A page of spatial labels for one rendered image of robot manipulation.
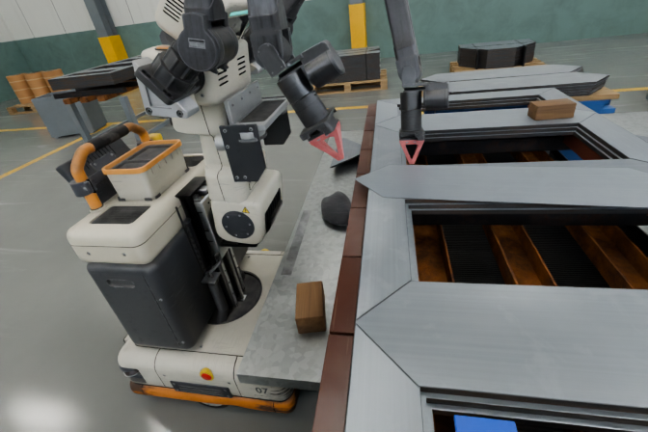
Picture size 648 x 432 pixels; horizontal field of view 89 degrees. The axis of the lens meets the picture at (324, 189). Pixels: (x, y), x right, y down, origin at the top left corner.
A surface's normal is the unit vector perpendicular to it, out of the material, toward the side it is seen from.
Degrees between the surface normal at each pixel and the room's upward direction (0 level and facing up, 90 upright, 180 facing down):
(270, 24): 90
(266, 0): 79
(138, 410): 0
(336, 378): 0
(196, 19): 90
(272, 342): 0
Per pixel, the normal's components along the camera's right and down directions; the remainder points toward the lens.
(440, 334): -0.12, -0.86
